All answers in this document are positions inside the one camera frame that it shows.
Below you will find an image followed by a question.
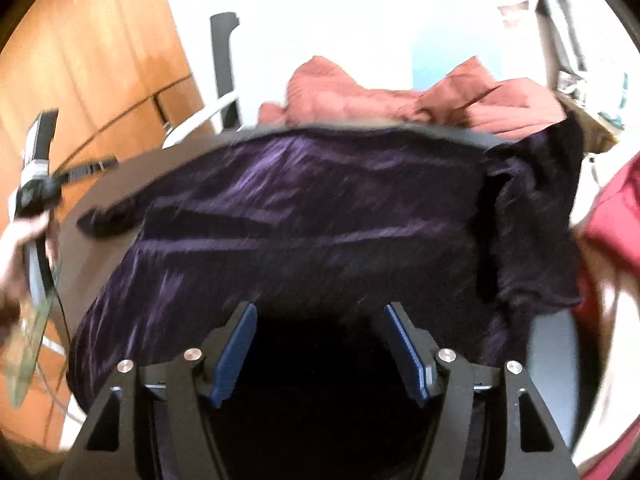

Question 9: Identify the blue panel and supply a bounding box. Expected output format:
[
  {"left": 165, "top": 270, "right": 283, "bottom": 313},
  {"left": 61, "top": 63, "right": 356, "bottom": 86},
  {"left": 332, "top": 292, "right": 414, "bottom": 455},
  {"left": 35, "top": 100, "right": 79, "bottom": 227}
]
[{"left": 411, "top": 0, "right": 507, "bottom": 88}]

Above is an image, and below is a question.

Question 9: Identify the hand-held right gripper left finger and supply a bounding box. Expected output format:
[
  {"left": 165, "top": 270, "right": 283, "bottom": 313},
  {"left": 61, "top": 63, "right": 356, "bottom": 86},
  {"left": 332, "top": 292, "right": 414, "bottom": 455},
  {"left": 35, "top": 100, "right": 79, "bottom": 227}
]
[{"left": 60, "top": 301, "right": 259, "bottom": 480}]

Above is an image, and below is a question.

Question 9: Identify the rust brown cloth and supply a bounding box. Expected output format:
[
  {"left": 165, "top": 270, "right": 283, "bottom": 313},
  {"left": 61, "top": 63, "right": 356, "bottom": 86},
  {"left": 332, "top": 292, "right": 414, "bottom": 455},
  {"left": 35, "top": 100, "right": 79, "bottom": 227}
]
[{"left": 257, "top": 55, "right": 568, "bottom": 140}]

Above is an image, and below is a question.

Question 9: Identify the wooden cabinet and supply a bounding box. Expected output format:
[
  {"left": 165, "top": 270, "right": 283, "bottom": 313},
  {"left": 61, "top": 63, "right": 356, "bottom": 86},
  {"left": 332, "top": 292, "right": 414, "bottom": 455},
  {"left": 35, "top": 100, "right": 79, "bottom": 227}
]
[{"left": 0, "top": 0, "right": 217, "bottom": 241}]

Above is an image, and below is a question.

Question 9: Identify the red garment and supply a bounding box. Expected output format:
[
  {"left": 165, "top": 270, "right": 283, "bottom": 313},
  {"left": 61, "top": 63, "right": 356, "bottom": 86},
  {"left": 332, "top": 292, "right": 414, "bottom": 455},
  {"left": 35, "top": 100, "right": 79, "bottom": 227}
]
[{"left": 570, "top": 160, "right": 640, "bottom": 480}]

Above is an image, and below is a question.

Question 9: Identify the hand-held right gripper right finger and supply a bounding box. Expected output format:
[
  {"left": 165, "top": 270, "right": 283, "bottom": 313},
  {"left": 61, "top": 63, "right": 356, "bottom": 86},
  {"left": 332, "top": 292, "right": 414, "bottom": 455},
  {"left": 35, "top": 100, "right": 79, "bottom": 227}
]
[{"left": 380, "top": 301, "right": 576, "bottom": 480}]

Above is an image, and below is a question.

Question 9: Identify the dark purple garment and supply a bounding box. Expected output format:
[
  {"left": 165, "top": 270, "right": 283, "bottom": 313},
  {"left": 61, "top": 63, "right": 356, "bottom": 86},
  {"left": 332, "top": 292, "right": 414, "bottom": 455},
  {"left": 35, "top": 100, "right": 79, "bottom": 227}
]
[{"left": 67, "top": 119, "right": 587, "bottom": 411}]

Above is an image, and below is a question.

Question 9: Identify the black cabinet handle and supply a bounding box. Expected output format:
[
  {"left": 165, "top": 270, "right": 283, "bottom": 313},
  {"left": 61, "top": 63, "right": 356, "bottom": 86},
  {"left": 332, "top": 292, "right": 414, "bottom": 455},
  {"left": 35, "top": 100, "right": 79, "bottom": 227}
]
[{"left": 152, "top": 95, "right": 174, "bottom": 131}]

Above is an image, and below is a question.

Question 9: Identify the person's left hand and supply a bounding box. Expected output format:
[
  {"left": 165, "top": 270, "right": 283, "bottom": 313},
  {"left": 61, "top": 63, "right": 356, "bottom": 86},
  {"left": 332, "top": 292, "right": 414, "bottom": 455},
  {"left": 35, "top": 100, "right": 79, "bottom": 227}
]
[{"left": 0, "top": 212, "right": 52, "bottom": 306}]

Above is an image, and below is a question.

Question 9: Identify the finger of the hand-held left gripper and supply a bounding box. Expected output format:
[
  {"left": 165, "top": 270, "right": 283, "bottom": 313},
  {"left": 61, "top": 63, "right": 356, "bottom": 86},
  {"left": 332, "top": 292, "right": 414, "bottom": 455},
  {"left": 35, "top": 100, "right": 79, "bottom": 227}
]
[{"left": 47, "top": 156, "right": 120, "bottom": 196}]

